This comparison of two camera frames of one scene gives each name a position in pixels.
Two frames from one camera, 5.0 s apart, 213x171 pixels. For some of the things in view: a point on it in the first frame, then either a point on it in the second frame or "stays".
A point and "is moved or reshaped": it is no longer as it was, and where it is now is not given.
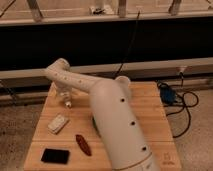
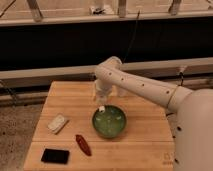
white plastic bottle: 68,104 is moved or reshaped
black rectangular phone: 55,156 stays
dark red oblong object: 83,144 stays
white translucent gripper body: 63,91 → 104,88
